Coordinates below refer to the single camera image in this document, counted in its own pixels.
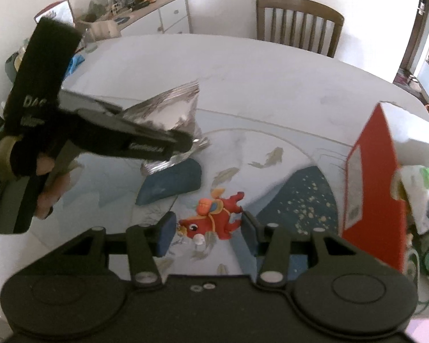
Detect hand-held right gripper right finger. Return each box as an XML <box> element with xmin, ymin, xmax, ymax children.
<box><xmin>241</xmin><ymin>210</ymin><xmax>363</xmax><ymax>288</ymax></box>

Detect yellow grey tissue box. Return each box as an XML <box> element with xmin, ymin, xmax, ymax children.
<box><xmin>4</xmin><ymin>45</ymin><xmax>29</xmax><ymax>84</ymax></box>

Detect wooden chair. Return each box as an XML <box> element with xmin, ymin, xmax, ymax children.
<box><xmin>255</xmin><ymin>0</ymin><xmax>345</xmax><ymax>58</ymax></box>

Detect person's left hand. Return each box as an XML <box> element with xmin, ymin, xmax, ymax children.
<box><xmin>34</xmin><ymin>155</ymin><xmax>72</xmax><ymax>220</ymax></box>

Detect silver foil bag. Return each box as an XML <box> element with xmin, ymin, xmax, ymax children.
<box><xmin>120</xmin><ymin>81</ymin><xmax>212</xmax><ymax>176</ymax></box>

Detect red horse toy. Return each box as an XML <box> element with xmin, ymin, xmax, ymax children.
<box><xmin>179</xmin><ymin>188</ymin><xmax>245</xmax><ymax>245</ymax></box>

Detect red white carton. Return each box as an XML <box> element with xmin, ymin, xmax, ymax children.
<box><xmin>34</xmin><ymin>0</ymin><xmax>75</xmax><ymax>25</ymax></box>

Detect light wooden holder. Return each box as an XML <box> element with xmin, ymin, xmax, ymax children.
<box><xmin>75</xmin><ymin>19</ymin><xmax>122</xmax><ymax>40</ymax></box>

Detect patterned doormat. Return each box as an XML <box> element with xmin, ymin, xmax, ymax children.
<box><xmin>393</xmin><ymin>69</ymin><xmax>420</xmax><ymax>86</ymax></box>

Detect white sideboard cabinet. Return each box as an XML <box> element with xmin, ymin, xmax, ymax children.
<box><xmin>75</xmin><ymin>0</ymin><xmax>193</xmax><ymax>38</ymax></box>

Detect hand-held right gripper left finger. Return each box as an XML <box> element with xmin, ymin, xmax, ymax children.
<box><xmin>59</xmin><ymin>212</ymin><xmax>176</xmax><ymax>288</ymax></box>

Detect blue cloth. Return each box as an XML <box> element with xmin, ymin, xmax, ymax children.
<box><xmin>66</xmin><ymin>54</ymin><xmax>84</xmax><ymax>75</ymax></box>

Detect white plastic bag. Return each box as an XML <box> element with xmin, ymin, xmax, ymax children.
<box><xmin>393</xmin><ymin>164</ymin><xmax>429</xmax><ymax>234</ymax></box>

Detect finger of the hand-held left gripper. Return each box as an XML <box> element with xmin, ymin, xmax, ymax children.
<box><xmin>59</xmin><ymin>91</ymin><xmax>124</xmax><ymax>114</ymax></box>
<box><xmin>78</xmin><ymin>110</ymin><xmax>194</xmax><ymax>162</ymax></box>

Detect red cardboard box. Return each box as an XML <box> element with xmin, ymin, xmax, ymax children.
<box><xmin>339</xmin><ymin>102</ymin><xmax>429</xmax><ymax>272</ymax></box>

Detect brown wooden door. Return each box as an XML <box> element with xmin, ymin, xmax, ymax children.
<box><xmin>400</xmin><ymin>0</ymin><xmax>429</xmax><ymax>79</ymax></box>

